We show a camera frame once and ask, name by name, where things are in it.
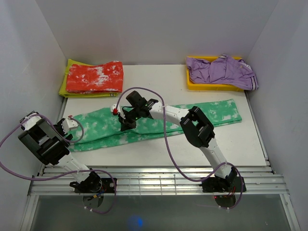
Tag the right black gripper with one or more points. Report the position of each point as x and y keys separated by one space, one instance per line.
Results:
x=126 y=124

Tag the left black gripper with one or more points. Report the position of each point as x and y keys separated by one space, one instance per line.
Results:
x=62 y=134

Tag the green tie-dye trousers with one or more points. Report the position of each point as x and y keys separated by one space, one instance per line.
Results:
x=102 y=129

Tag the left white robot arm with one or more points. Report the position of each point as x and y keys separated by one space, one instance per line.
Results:
x=50 y=143

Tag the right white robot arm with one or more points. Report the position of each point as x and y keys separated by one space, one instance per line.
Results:
x=197 y=128

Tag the yellow folded trousers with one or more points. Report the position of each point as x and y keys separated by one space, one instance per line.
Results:
x=65 y=94

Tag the red tie-dye folded trousers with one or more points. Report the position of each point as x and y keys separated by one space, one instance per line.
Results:
x=90 y=79

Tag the purple trousers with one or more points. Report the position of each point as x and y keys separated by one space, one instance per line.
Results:
x=223 y=70

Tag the yellow plastic tray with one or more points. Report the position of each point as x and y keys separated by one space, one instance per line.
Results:
x=208 y=87

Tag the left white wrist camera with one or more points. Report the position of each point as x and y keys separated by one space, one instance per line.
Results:
x=68 y=124

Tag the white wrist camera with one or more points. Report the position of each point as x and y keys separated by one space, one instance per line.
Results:
x=68 y=124
x=117 y=110

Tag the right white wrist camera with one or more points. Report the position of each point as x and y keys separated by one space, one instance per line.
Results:
x=117 y=110

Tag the aluminium rail frame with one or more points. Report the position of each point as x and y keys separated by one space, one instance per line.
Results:
x=157 y=181

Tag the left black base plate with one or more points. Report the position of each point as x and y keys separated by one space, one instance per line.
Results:
x=106 y=185

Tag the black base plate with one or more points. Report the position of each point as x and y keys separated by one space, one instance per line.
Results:
x=106 y=185
x=217 y=185

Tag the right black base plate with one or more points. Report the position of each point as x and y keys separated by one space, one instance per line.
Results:
x=217 y=185

